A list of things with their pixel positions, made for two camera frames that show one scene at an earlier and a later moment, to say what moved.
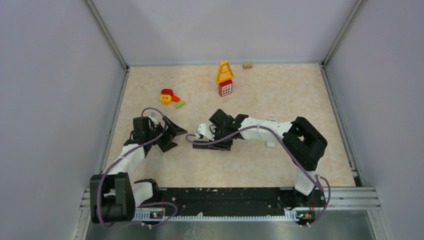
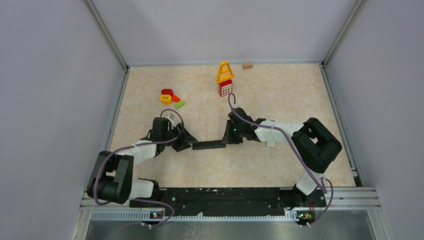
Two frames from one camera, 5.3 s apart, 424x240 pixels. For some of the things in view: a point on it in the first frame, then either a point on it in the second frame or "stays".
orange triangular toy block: [175, 98] stays
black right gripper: [215, 130] → [228, 138]
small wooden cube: [247, 65] stays
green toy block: [179, 104] stays
